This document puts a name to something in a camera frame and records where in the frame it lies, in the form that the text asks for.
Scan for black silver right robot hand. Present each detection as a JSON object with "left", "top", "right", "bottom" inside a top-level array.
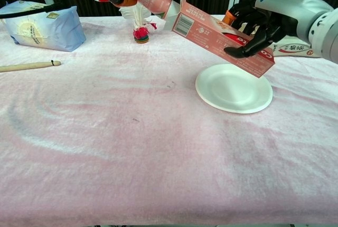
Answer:
[{"left": 223, "top": 0, "right": 334, "bottom": 59}]

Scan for pink red toothpaste box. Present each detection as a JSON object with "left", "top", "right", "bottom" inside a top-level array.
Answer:
[{"left": 163, "top": 0, "right": 276, "bottom": 79}]

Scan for white paper plate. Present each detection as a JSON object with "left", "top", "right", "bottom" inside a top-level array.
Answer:
[{"left": 194, "top": 63, "right": 274, "bottom": 114}]

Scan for beige squeeze bottle white cap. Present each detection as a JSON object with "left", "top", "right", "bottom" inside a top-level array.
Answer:
[{"left": 271, "top": 41, "right": 322, "bottom": 59}]

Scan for white feather shuttlecock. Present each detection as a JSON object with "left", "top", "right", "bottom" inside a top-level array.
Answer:
[{"left": 118, "top": 0, "right": 166, "bottom": 44}]

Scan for blue tissue pack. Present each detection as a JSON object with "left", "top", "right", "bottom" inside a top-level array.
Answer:
[{"left": 0, "top": 0, "right": 87, "bottom": 53}]

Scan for wooden stick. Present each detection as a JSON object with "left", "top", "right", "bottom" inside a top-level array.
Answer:
[{"left": 0, "top": 60, "right": 62, "bottom": 73}]

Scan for pink fleece table cloth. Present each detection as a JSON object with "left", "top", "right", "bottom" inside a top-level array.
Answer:
[{"left": 0, "top": 14, "right": 338, "bottom": 225}]

